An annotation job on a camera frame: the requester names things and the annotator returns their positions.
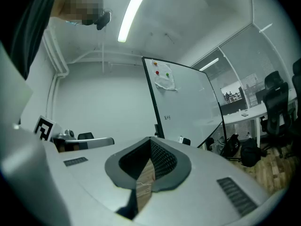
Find person's head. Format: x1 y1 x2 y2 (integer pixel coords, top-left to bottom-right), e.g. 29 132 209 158
53 0 104 26

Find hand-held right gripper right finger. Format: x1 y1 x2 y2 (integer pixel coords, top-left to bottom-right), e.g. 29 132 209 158
134 137 269 221

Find glass whiteboard black frame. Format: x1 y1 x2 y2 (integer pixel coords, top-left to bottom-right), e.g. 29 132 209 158
142 56 228 148

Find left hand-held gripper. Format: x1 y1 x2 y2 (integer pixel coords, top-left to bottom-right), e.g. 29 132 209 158
34 115 115 153

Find crumpled printed paper sheet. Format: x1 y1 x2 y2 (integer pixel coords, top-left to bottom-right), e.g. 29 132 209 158
151 59 178 91

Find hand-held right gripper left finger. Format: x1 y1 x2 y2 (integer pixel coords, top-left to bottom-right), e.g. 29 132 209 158
44 137 152 221

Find black office chair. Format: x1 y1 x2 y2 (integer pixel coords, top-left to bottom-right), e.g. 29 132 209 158
77 132 95 140
288 58 301 150
255 71 285 103
260 81 293 159

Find person's black shirt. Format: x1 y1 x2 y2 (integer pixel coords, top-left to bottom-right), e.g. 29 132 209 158
9 0 59 80

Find long ceiling light bar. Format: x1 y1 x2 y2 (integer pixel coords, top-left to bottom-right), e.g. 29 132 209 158
117 0 149 43
198 57 220 72

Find white curved desk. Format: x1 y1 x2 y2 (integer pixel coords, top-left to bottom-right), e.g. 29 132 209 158
211 88 298 148

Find black head-worn camera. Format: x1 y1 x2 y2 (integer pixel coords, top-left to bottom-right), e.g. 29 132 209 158
95 8 112 31

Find white wall pipes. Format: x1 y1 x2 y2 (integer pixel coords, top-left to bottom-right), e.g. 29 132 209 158
42 28 146 120

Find black backpack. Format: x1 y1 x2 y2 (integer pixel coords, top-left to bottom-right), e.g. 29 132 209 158
240 137 268 168

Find black grey bag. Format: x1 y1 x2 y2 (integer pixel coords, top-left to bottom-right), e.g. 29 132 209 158
206 134 241 159

